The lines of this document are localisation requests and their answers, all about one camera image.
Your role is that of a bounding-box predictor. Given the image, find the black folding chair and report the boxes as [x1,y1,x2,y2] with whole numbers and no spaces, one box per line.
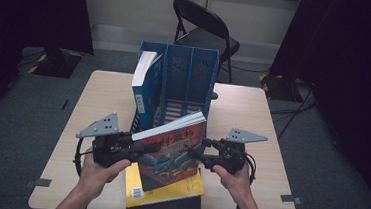
[166,0,245,86]

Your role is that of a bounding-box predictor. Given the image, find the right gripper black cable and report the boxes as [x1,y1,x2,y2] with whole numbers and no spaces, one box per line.
[233,152,258,209]

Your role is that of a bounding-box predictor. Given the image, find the yellow book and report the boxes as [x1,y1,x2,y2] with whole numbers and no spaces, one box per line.
[122,161,208,209]

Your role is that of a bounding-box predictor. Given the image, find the black curtain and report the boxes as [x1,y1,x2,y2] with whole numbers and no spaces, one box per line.
[0,0,99,136]
[259,0,371,209]

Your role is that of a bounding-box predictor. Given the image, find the black stand base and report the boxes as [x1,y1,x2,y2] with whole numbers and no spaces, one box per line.
[257,72,307,103]
[24,45,84,80]

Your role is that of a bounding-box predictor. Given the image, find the red illustrated book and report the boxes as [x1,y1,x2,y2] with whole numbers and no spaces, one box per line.
[127,105,209,197]

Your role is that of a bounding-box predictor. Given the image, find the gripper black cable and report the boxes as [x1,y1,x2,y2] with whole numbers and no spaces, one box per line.
[233,152,258,209]
[72,135,98,180]

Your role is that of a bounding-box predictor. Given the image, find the blue book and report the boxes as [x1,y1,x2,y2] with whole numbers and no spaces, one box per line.
[127,49,166,136]

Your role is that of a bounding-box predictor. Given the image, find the black floor cables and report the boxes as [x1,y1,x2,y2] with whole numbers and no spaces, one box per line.
[224,63,321,144]

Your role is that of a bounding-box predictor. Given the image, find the person's right hand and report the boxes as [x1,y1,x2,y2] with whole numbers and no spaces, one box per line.
[210,160,253,205]

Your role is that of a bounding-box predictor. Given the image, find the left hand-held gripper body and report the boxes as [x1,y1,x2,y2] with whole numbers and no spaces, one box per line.
[73,108,141,171]

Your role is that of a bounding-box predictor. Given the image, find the blue plastic file rack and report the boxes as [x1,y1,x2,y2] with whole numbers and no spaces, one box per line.
[127,39,220,148]

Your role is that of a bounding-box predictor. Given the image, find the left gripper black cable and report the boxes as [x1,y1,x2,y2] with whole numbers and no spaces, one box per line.
[72,135,98,180]

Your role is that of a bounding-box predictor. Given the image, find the grey tape strip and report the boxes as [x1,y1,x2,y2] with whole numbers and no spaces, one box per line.
[25,176,52,190]
[279,193,303,206]

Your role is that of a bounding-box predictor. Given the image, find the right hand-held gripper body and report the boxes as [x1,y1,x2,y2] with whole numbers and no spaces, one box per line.
[216,126,270,178]

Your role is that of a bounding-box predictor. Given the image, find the person's left hand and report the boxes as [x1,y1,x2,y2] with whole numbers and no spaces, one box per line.
[77,149,132,195]

